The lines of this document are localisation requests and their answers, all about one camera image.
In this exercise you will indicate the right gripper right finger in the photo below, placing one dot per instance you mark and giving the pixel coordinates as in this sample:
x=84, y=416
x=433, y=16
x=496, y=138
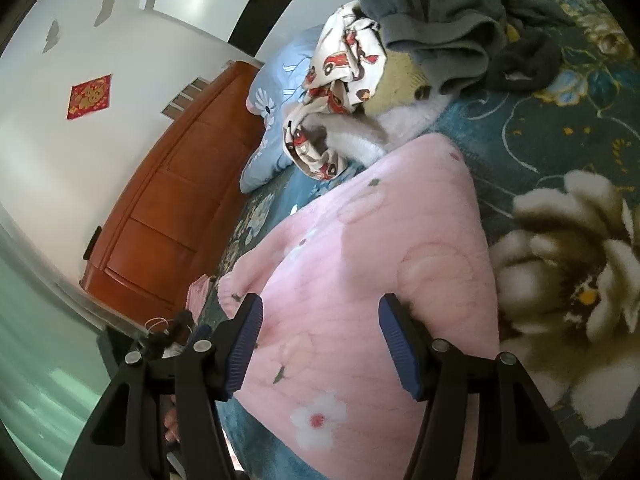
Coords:
x=517, y=436

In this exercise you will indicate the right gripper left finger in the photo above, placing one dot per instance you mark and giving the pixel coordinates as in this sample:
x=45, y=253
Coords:
x=124, y=438

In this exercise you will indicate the pink fleece garment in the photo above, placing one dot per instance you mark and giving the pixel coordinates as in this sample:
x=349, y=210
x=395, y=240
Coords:
x=321, y=378

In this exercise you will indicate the pink knitted cloth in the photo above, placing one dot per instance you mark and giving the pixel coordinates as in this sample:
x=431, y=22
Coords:
x=196, y=296

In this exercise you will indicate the wooden headboard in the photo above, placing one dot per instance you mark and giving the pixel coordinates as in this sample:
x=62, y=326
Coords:
x=173, y=220

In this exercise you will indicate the grey white fleece garment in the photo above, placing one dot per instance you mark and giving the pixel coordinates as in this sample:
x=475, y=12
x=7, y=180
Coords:
x=366, y=139

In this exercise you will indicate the light blue daisy quilt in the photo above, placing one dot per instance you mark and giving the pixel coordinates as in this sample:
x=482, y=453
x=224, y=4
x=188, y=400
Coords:
x=277, y=87

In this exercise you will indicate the white red car print garment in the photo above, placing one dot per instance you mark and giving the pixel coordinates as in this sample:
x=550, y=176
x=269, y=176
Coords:
x=344, y=71

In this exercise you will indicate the black garment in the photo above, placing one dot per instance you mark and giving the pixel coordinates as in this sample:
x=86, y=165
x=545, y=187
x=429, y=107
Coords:
x=525, y=65

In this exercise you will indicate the dark grey sweatshirt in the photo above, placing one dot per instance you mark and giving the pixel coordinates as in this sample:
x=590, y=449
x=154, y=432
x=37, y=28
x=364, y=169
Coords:
x=453, y=41

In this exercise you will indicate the red wall decoration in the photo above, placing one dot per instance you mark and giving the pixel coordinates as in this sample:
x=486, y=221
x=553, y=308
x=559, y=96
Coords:
x=89, y=97

